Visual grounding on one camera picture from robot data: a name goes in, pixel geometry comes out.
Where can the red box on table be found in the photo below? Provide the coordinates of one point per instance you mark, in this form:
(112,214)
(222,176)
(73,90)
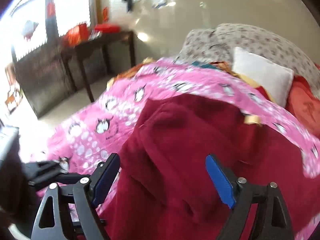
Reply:
(107,28)

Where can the dark wooden table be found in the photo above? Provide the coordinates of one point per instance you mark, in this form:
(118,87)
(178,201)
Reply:
(85,49)

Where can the red heart cushion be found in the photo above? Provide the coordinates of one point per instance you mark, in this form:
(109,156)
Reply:
(303,105)

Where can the dark red fleece garment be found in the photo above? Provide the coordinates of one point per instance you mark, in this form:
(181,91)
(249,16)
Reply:
(164,190)

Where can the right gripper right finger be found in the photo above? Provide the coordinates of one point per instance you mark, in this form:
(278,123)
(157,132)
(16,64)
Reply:
(272,219)

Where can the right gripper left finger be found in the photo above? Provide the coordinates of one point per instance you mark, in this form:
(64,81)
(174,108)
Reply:
(69,211)

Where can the floral quilt pillow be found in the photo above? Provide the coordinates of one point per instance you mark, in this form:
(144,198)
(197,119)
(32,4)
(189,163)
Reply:
(217,44)

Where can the orange patterned sheet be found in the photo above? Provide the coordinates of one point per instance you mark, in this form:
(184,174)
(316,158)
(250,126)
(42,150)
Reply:
(129,73)

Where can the white square pillow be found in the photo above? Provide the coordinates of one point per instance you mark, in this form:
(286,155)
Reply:
(277,80)

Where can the pink penguin blanket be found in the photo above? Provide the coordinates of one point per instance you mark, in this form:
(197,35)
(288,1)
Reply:
(93,133)

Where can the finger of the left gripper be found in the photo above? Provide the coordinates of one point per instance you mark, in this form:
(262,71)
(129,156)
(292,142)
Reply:
(43,173)

